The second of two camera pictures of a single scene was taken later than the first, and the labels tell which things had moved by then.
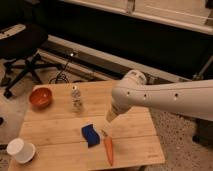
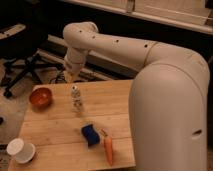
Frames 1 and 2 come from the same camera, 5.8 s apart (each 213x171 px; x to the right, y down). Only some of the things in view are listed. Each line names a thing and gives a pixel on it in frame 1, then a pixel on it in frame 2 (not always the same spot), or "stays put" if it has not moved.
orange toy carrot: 109,146 stays put
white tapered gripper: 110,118 to 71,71
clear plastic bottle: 76,99 stays put
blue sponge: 90,135 stays put
